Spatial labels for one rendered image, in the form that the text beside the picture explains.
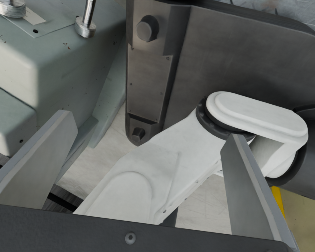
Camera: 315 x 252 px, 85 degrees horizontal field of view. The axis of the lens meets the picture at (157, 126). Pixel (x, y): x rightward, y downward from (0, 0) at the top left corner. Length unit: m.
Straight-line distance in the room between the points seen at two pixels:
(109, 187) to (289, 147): 0.33
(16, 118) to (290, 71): 0.72
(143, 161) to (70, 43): 0.46
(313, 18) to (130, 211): 0.62
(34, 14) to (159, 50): 0.39
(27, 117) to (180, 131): 0.46
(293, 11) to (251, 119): 0.35
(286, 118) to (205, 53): 0.23
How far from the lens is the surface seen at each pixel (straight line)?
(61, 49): 0.59
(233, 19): 0.45
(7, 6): 0.62
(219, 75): 0.49
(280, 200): 1.73
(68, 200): 0.68
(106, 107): 1.28
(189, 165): 0.31
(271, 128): 0.39
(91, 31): 0.64
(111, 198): 0.22
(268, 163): 0.44
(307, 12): 0.65
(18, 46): 0.57
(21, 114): 0.64
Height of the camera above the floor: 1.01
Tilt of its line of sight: 44 degrees down
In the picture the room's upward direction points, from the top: 154 degrees counter-clockwise
